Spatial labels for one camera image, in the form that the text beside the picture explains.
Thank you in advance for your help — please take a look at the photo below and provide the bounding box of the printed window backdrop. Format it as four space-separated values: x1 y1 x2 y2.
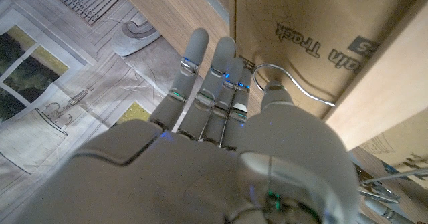
0 0 205 218

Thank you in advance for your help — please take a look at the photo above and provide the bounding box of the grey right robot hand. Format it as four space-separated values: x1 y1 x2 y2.
13 27 362 224

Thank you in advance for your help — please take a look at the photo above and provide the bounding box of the wooden paper towel holder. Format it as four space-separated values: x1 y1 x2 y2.
252 13 428 224

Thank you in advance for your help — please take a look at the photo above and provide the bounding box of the cardboard packing box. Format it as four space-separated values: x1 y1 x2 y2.
228 0 428 188

